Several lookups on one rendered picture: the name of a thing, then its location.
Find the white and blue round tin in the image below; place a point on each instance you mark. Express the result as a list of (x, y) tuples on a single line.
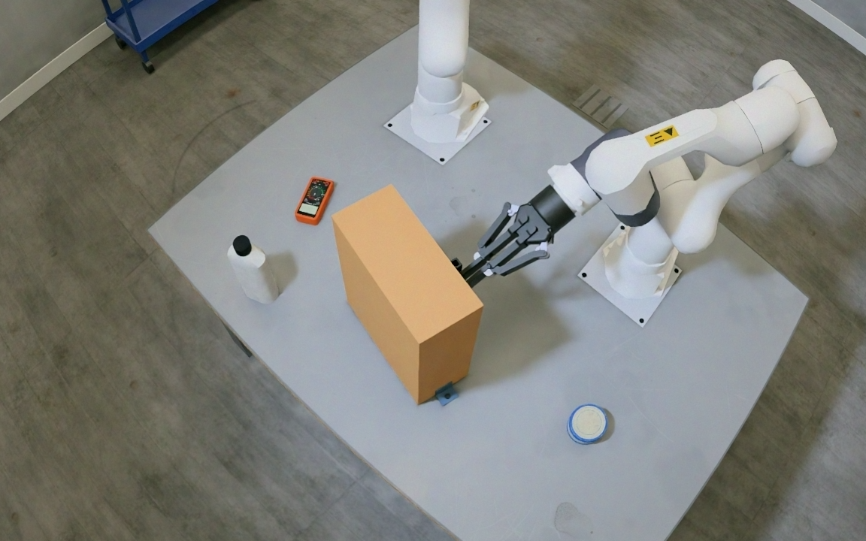
[(587, 424)]

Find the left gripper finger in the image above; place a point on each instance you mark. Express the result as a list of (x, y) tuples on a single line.
[(495, 266), (486, 244)]

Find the white bottle with black cap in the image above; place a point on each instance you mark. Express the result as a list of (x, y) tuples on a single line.
[(252, 270)]

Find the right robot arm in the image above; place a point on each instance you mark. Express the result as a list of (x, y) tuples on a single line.
[(440, 100)]

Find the tan rectangular panel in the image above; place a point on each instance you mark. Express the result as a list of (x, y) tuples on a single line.
[(413, 302)]

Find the orange digital multimeter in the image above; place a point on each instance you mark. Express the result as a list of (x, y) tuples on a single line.
[(314, 200)]

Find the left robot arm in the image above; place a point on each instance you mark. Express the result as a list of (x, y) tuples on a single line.
[(742, 133)]

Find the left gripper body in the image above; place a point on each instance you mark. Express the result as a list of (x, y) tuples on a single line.
[(547, 212)]

